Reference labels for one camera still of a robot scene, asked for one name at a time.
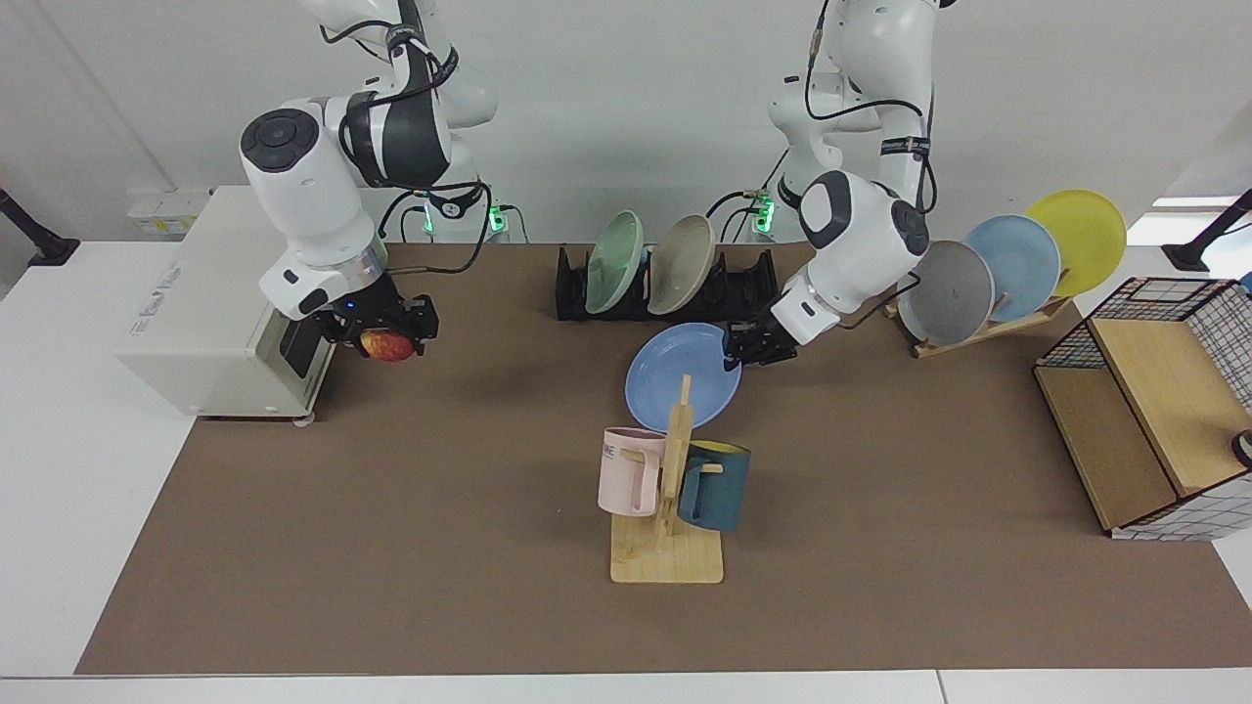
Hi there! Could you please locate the red yellow apple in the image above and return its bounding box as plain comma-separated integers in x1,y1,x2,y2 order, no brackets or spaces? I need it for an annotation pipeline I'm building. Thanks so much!
360,330,417,364

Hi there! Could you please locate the beige plate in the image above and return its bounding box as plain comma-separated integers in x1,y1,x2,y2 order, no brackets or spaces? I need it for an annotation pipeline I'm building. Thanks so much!
648,214,718,317

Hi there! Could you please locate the pale green plate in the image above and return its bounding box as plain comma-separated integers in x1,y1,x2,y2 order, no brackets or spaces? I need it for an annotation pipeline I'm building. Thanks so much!
585,210,647,316

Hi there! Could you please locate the black dish rack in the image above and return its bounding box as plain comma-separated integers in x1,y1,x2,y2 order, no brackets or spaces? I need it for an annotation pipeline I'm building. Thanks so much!
555,244,781,324

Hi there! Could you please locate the grey plate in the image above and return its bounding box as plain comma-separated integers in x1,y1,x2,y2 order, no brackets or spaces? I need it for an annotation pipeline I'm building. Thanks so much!
897,241,996,347

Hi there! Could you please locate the wooden plate rack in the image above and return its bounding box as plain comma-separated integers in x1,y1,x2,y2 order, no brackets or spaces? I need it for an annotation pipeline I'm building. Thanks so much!
880,293,1074,360

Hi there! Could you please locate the light blue plate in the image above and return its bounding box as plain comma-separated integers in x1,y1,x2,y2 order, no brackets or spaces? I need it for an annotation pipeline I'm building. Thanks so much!
963,214,1062,324

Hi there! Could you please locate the yellow plate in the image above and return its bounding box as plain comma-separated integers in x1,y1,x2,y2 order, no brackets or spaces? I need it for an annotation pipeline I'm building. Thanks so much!
1025,189,1129,298

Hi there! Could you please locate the dark teal cup yellow inside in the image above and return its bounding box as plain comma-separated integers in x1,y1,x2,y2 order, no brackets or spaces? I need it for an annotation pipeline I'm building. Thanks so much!
677,440,752,534

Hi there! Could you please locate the pale toaster oven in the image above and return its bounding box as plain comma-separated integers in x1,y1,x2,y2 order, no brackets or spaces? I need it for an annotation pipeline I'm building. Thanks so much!
115,186,338,423

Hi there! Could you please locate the pink cup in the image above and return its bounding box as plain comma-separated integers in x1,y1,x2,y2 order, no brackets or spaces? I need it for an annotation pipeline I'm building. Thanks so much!
598,427,668,517

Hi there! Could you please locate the brown table cloth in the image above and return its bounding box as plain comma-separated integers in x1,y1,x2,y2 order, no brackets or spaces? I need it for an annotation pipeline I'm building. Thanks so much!
74,242,1252,676

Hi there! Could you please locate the wooden cup stand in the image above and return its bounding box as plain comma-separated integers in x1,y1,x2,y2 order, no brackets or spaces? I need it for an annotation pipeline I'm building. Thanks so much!
610,374,725,586

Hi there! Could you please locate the white socket box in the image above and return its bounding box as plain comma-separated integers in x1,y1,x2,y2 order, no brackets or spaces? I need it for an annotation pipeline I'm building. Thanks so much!
127,191,212,238

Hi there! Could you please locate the black angled support strut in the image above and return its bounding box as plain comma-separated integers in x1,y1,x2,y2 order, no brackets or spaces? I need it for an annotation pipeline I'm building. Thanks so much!
0,186,81,267
1162,188,1252,273

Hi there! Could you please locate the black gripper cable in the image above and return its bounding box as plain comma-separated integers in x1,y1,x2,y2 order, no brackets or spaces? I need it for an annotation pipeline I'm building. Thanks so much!
375,179,491,277

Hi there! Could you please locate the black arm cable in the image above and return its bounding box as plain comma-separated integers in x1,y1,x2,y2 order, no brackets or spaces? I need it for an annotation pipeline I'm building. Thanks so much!
804,0,938,212
318,0,461,110

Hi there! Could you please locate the wire basket with wooden floor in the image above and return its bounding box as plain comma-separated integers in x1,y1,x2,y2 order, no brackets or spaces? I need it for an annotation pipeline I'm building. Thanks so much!
1034,277,1252,542

